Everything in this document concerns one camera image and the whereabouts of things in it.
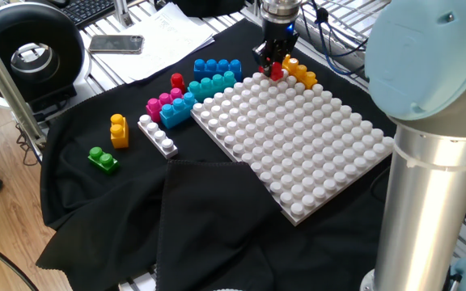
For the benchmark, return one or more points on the green two-stud block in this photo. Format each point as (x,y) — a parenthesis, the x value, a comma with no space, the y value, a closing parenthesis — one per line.
(103,161)

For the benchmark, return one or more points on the teal four-stud block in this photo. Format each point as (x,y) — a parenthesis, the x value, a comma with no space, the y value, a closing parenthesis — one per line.
(210,88)

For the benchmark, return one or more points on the red two-stud block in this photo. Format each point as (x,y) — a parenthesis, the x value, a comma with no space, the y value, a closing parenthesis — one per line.
(275,72)

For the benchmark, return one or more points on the white paper sheets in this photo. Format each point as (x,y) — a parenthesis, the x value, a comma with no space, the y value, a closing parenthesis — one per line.
(164,44)

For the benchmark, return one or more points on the light blue three-stud block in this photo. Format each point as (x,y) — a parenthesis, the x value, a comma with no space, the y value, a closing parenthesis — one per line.
(176,112)

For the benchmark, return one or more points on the white studded baseplate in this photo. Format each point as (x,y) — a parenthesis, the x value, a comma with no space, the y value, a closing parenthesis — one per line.
(293,145)

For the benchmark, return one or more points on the black keyboard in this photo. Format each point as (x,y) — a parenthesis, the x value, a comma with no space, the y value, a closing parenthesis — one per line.
(87,10)

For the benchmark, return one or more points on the large black cloth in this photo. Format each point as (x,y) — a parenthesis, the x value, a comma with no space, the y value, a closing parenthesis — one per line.
(95,202)

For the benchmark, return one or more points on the slanted aluminium post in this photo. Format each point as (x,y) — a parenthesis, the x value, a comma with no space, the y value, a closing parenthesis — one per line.
(6,85)

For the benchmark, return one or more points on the red single-stud block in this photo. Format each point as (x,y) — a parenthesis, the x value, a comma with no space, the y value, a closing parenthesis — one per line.
(177,83)

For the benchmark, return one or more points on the dark blue four-stud block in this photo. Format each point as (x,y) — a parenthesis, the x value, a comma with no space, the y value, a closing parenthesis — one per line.
(217,69)

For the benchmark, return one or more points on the yellow two-stud block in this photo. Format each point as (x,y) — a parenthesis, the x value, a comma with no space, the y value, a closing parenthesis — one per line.
(119,133)

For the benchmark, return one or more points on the white four-stud block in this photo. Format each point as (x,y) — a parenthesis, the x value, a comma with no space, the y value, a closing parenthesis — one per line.
(158,137)

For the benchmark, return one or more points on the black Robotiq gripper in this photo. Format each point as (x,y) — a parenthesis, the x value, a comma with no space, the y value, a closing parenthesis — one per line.
(280,36)

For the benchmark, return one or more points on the smartphone in clear case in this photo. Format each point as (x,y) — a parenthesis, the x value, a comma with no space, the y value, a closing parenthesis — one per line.
(115,43)

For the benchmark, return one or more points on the yellow four-stud block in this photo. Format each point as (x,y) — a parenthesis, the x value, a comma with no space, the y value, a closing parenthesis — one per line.
(302,74)

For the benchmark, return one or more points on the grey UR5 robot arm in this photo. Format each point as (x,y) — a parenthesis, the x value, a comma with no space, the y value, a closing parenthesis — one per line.
(427,202)

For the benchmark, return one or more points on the short aluminium post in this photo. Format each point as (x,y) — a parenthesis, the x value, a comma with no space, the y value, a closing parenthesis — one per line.
(123,12)

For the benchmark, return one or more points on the black bag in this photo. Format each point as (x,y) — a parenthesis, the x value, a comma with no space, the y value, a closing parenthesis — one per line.
(208,7)

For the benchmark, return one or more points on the magenta three-stud block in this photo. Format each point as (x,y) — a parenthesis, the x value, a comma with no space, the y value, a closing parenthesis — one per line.
(154,107)

